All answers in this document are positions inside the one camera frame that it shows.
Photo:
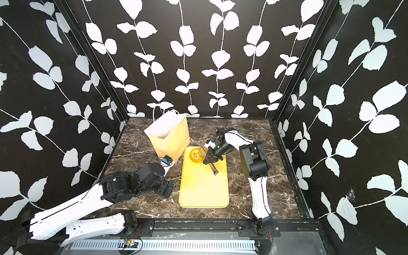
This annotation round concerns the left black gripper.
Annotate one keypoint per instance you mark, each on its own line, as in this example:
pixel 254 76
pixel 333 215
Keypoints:
pixel 163 190

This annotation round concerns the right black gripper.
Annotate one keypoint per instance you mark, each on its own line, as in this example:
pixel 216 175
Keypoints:
pixel 208 160

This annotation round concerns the brown paper bag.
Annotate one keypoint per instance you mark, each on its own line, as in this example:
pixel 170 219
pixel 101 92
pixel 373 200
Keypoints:
pixel 169 134

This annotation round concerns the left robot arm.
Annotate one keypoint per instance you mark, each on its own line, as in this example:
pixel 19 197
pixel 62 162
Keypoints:
pixel 64 224

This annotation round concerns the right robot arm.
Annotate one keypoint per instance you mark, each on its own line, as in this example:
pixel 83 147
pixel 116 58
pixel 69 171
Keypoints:
pixel 255 167

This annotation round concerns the yellow plastic tray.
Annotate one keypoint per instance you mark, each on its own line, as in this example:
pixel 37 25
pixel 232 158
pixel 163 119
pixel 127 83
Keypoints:
pixel 200 188

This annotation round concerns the small green circuit board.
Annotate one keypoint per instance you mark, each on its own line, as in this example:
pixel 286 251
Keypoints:
pixel 130 244

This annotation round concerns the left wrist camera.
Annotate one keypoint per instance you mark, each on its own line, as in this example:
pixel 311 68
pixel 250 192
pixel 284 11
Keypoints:
pixel 167 163

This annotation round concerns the black front rail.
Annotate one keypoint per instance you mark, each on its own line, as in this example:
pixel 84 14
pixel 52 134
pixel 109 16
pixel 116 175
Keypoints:
pixel 245 228

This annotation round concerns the white slotted cable duct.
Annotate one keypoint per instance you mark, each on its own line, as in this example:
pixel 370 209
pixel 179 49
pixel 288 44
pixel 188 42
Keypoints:
pixel 169 245

